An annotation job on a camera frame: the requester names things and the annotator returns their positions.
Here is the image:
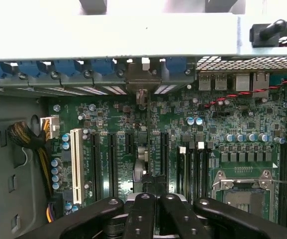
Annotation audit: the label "RAM slot black latches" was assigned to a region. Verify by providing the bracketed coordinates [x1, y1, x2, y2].
[205, 141, 214, 175]
[189, 143, 197, 197]

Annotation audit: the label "long black expansion slot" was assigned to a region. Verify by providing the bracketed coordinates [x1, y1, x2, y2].
[107, 131, 118, 198]
[90, 130, 102, 200]

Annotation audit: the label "medium black expansion slot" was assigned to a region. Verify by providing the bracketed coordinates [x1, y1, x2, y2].
[159, 130, 171, 176]

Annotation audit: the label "CPU socket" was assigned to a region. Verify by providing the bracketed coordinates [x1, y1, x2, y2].
[211, 169, 276, 225]

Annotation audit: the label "short black expansion slot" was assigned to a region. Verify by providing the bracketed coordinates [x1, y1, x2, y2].
[125, 131, 134, 155]

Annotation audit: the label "white expansion slot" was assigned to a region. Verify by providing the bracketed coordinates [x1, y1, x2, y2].
[70, 128, 84, 205]

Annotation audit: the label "green motherboard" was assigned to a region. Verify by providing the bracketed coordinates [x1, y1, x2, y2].
[47, 72, 287, 239]

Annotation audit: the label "white power connector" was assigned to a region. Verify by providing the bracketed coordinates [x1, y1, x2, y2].
[40, 116, 61, 140]

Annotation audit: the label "vented metal slot cover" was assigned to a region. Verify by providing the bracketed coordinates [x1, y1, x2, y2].
[97, 85, 128, 96]
[154, 84, 179, 95]

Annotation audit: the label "metal USB port block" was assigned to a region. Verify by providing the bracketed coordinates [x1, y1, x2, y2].
[198, 72, 214, 91]
[214, 73, 228, 91]

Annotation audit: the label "plain metal port housing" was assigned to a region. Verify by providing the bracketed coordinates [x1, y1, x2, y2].
[235, 74, 252, 92]

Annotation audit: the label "metal ethernet port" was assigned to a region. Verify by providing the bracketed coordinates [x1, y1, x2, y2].
[251, 72, 271, 91]

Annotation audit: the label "open black PC case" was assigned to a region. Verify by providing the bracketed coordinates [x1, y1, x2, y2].
[0, 0, 287, 239]

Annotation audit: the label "purple yellow wire bundle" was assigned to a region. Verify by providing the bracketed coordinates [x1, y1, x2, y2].
[46, 202, 57, 224]

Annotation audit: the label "braided black power cable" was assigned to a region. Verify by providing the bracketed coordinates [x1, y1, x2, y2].
[7, 120, 56, 198]

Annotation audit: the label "red black twisted wire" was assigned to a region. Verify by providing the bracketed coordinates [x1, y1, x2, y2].
[204, 71, 287, 109]

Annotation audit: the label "black chassis switch bracket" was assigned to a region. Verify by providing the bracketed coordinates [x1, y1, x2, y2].
[249, 19, 287, 48]

